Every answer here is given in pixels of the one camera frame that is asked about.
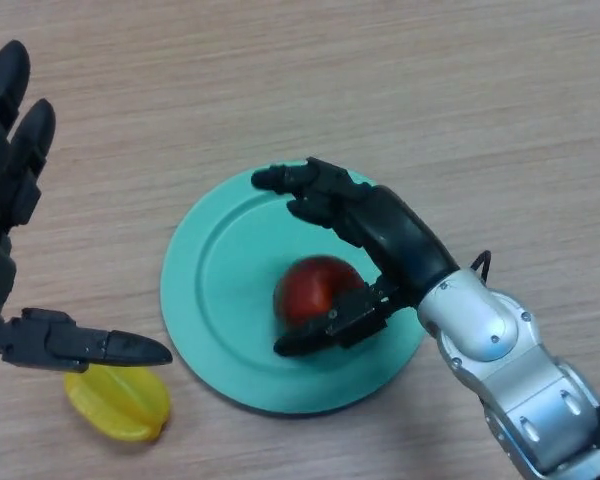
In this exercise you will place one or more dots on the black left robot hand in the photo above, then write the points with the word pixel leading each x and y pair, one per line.
pixel 0 175

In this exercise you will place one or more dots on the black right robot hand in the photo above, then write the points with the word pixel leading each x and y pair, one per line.
pixel 400 235

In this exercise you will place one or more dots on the red apple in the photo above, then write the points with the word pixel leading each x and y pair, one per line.
pixel 310 290

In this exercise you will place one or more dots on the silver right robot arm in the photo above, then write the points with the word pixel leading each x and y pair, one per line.
pixel 480 320

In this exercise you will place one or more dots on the green round plate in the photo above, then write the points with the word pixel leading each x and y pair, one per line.
pixel 230 300

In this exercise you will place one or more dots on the yellow starfruit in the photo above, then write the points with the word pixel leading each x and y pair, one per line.
pixel 125 405

